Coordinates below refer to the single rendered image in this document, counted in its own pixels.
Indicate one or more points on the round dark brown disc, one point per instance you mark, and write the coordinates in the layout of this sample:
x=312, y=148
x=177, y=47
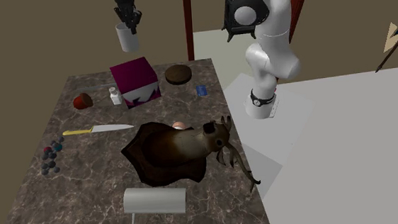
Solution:
x=178, y=74

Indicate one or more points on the small white bottle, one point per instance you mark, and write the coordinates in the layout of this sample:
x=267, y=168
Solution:
x=115, y=97

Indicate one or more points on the mounted brown deer head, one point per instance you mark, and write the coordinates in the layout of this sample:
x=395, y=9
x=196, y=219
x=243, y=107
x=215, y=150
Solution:
x=168, y=151

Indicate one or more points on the black stove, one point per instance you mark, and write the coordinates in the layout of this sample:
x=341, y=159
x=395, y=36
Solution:
x=229, y=18

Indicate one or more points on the dark ball molecule model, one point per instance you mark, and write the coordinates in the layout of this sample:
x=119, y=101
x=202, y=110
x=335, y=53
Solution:
x=51, y=155

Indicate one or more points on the dark red door frame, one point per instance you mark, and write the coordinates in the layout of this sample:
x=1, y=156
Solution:
x=188, y=22

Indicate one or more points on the magenta and white box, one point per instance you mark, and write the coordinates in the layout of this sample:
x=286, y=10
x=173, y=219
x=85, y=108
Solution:
x=132, y=74

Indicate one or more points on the red brown pot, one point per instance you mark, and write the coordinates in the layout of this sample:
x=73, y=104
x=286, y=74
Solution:
x=82, y=102

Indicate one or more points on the grey cylinder roll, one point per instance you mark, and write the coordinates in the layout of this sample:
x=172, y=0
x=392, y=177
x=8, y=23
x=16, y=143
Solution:
x=155, y=200

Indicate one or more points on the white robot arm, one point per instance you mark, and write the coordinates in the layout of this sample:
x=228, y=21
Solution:
x=271, y=57

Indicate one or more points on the small pink round thing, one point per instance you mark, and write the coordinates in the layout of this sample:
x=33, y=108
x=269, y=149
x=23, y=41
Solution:
x=179, y=125

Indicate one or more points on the white cup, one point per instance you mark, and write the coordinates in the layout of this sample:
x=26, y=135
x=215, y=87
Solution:
x=128, y=39

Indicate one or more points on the small blue card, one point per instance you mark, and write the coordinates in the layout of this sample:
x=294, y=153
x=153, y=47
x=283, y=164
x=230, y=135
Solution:
x=201, y=90

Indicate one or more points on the grey robot stand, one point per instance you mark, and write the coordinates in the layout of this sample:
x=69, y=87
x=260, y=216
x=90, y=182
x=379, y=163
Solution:
x=289, y=123

